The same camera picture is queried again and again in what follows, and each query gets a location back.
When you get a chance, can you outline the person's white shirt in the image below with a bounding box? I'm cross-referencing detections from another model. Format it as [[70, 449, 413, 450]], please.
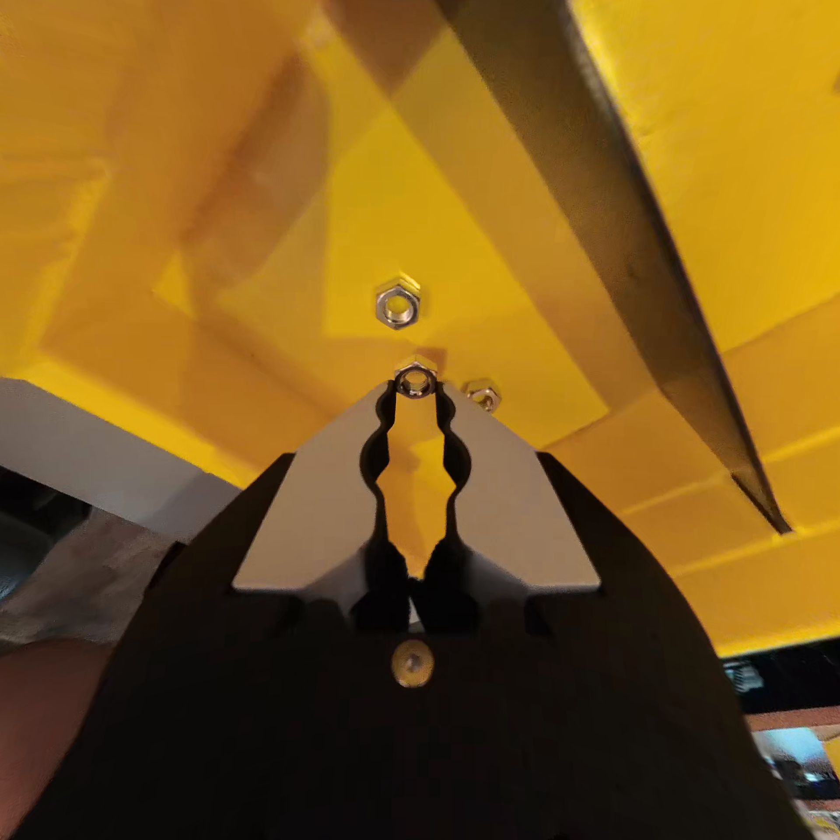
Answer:
[[0, 508, 188, 651]]

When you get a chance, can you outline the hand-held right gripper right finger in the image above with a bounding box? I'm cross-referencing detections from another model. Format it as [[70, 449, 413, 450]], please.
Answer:
[[420, 382, 602, 634]]

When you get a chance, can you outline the black bin divider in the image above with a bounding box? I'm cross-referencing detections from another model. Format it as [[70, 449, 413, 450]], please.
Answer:
[[433, 0, 793, 536]]

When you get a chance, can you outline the person's left forearm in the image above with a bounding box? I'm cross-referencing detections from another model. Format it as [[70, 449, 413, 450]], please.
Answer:
[[0, 640, 116, 837]]

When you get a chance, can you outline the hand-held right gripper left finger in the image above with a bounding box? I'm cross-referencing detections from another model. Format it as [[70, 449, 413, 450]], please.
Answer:
[[231, 381, 411, 634]]

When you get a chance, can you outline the yellow plastic bin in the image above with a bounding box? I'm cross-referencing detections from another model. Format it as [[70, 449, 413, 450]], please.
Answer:
[[0, 0, 840, 657]]

